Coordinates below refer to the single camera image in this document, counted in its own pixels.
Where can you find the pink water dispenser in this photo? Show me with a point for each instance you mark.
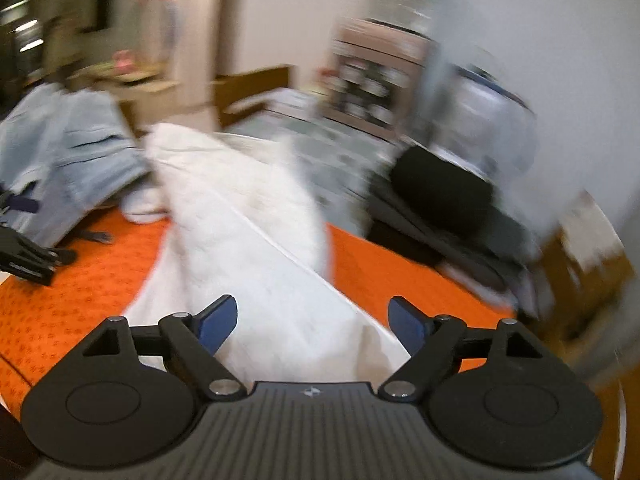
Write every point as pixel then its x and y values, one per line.
pixel 376 74

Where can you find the far wooden chair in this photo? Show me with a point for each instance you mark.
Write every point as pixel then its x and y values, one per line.
pixel 578 299

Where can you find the light blue denim jeans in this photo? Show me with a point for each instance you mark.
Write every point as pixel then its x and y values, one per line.
pixel 69 151

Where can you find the dark grey folded clothes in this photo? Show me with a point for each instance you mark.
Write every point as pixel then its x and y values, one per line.
pixel 493 262

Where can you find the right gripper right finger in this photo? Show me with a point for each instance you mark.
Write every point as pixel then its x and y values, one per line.
pixel 431 344

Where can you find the pink kettlebell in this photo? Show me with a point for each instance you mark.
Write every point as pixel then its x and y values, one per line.
pixel 124 61

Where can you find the colourful hula hoop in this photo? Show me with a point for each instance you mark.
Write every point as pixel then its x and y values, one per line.
pixel 156 29

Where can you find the black folded garment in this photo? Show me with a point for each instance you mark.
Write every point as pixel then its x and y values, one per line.
pixel 446 197

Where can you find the wall mounted television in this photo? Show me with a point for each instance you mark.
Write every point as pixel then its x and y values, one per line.
pixel 101 15

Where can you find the orange patterned table mat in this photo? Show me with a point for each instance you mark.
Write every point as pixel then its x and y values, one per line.
pixel 40 324

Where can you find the cream cloth on chair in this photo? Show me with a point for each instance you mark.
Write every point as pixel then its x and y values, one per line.
pixel 587 236

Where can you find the white quilted vest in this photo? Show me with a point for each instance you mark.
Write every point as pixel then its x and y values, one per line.
pixel 243 223

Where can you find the black belt with buckle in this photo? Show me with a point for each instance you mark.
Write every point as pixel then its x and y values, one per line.
pixel 101 237

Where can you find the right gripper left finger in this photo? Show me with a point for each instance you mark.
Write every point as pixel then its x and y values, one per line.
pixel 193 341

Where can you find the white plastic bag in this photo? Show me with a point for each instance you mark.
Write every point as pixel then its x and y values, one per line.
pixel 484 128

